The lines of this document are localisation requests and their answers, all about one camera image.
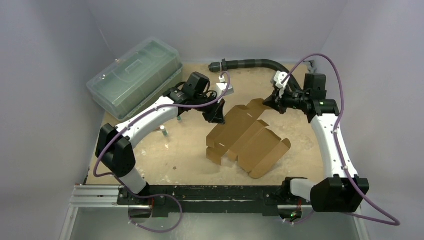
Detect brown cardboard box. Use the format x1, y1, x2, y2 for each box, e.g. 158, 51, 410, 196
206, 98, 291, 179

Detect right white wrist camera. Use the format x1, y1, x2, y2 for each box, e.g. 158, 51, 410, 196
271, 71, 290, 98

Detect purple cable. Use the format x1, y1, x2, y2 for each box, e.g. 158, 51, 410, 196
92, 71, 232, 234
281, 53, 402, 227

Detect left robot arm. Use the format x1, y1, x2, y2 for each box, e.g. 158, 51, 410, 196
93, 71, 232, 205

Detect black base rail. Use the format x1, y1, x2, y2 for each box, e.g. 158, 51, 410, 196
117, 185, 310, 218

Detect aluminium frame profile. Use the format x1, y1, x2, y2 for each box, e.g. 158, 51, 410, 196
60, 185, 370, 240

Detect black corrugated hose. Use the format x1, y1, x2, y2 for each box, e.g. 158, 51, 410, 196
208, 58, 303, 92

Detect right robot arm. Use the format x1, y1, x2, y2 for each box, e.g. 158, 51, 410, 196
263, 71, 370, 214

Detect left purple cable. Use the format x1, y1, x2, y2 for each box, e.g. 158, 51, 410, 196
92, 71, 232, 234

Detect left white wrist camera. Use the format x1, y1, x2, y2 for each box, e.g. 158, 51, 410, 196
215, 76, 234, 97

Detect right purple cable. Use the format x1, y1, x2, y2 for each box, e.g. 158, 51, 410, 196
281, 53, 402, 227

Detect clear plastic storage box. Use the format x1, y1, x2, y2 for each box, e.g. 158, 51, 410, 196
86, 37, 183, 122

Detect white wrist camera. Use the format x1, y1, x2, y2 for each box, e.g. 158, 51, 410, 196
215, 76, 234, 97
271, 71, 290, 98

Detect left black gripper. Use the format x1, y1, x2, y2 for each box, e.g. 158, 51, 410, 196
193, 92, 226, 124

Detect small green white vial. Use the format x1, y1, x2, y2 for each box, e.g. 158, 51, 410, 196
160, 125, 169, 137

